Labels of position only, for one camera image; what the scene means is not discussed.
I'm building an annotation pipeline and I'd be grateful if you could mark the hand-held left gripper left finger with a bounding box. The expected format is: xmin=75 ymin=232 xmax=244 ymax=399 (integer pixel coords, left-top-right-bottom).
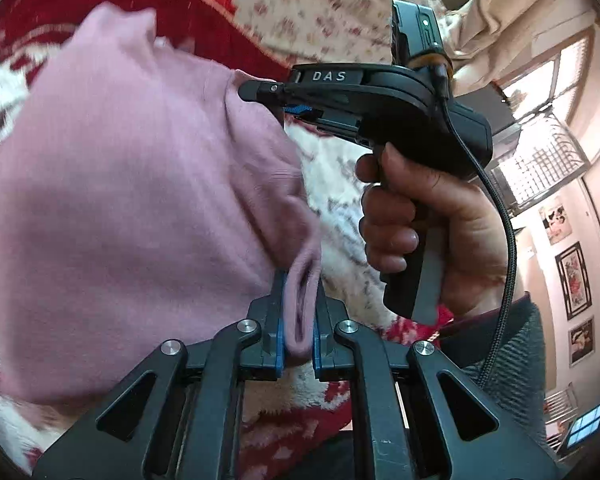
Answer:
xmin=31 ymin=270 xmax=287 ymax=480

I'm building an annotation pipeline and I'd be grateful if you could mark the person's right hand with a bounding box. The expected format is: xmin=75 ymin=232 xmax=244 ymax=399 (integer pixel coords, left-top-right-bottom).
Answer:
xmin=355 ymin=141 xmax=512 ymax=317

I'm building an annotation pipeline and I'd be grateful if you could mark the black framed picture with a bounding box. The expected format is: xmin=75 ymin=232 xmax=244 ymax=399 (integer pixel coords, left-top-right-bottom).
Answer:
xmin=555 ymin=242 xmax=593 ymax=321

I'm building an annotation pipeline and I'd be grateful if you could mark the beige floral cloth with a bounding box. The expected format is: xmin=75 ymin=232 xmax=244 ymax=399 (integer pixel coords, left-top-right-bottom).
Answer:
xmin=230 ymin=0 xmax=476 ymax=71

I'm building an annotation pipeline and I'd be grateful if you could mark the beige curtain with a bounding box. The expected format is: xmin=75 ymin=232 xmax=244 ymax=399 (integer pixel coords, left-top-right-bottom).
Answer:
xmin=440 ymin=0 xmax=600 ymax=96

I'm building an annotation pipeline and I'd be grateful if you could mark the small framed picture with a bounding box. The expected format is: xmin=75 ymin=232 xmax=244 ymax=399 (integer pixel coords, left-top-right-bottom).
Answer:
xmin=567 ymin=317 xmax=596 ymax=366

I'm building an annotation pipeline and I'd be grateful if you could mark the metal window grille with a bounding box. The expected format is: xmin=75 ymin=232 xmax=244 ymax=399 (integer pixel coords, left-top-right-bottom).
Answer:
xmin=485 ymin=115 xmax=591 ymax=216

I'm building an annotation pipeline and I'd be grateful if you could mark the wooden framed window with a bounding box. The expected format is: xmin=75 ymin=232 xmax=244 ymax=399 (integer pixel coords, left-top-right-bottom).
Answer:
xmin=500 ymin=35 xmax=596 ymax=111

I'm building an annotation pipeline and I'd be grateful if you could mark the pink garment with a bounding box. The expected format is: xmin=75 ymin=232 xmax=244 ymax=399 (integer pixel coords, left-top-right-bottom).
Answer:
xmin=0 ymin=2 xmax=326 ymax=406

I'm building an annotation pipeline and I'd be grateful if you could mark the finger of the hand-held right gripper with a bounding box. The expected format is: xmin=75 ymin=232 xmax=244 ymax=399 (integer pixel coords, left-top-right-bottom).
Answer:
xmin=237 ymin=79 xmax=331 ymax=111
xmin=282 ymin=104 xmax=368 ymax=143

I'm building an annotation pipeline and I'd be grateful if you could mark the red and white blanket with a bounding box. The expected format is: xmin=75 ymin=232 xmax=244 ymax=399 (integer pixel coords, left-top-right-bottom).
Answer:
xmin=0 ymin=0 xmax=456 ymax=480

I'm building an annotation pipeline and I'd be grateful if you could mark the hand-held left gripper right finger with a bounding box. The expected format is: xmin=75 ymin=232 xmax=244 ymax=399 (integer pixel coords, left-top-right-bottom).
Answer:
xmin=311 ymin=285 xmax=563 ymax=480

